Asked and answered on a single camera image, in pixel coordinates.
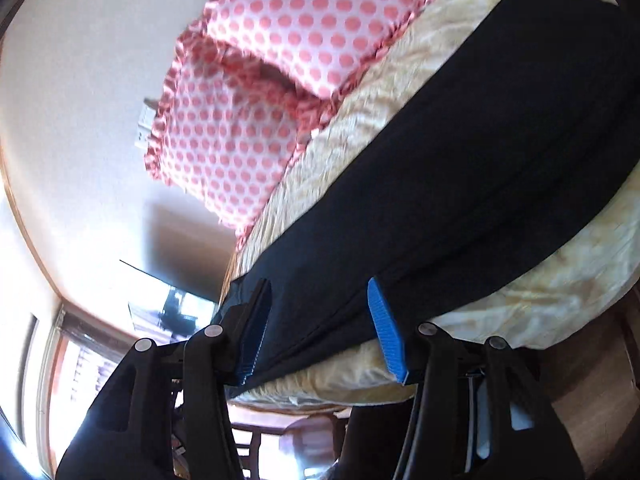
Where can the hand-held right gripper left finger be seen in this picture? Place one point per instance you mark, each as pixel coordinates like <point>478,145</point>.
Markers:
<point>252,332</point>

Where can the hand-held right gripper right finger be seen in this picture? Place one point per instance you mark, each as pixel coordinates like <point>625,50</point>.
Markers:
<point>387,330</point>

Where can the black pants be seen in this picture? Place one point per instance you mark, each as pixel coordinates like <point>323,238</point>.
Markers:
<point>425,185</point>

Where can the black flat television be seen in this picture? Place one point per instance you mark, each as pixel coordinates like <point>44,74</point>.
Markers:
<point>170,305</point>

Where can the window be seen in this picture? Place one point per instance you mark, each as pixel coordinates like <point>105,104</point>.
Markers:
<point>75,385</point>

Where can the pink polka dot pillow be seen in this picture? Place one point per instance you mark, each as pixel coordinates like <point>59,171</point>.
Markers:
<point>320,20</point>
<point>225,145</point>

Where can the yellow patterned bedsheet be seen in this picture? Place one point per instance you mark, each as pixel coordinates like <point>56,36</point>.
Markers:
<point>575,280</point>

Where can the wooden bed frame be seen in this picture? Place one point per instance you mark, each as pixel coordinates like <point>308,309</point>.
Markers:
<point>590,385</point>

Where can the white wall socket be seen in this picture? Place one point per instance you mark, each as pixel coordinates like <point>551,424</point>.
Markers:
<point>146,125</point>

